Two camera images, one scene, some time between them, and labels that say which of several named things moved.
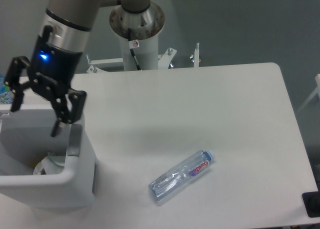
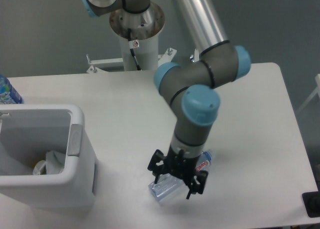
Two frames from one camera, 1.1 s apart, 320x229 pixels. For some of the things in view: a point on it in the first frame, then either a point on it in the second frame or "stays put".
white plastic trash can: (25, 139) stays put
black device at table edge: (312, 202) stays put
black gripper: (51, 68) → (184, 168)
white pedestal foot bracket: (163, 59) stays put
